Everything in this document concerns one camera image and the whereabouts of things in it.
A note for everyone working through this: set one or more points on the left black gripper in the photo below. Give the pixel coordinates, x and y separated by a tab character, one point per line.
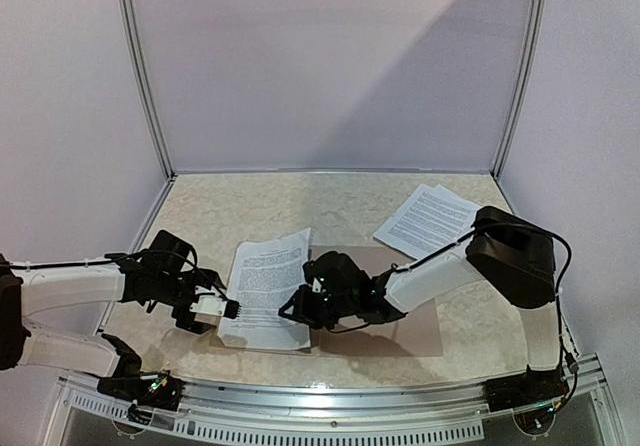
187	323

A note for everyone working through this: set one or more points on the perforated metal strip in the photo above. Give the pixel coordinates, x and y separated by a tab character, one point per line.
95	421

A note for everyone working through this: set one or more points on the stack of printed papers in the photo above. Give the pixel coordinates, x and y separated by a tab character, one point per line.
431	218

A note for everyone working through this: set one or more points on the right aluminium frame post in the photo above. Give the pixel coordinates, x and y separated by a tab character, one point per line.
526	61

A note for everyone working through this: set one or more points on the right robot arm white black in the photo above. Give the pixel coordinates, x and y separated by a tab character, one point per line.
514	256

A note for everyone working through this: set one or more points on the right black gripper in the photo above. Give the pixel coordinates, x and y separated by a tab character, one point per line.
310	301

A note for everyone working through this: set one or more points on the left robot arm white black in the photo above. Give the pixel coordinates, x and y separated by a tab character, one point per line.
165	273

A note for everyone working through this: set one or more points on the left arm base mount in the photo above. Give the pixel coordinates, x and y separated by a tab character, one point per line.
150	389

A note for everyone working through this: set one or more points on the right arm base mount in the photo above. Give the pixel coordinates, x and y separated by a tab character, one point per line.
543	390

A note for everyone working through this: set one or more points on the aluminium front rail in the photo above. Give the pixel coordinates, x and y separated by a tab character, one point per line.
434	403

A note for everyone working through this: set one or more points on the left aluminium frame post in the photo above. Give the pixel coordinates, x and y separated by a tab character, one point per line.
133	40

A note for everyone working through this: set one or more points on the translucent brown folder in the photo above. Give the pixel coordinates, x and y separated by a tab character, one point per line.
352	318

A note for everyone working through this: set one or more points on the aluminium frame post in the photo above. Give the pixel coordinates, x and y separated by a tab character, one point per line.
526	61
133	40

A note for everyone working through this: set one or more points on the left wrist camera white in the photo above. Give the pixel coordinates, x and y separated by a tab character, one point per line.
211	305

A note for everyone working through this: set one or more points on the printed paper sheet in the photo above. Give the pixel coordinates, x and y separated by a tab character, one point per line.
263	278

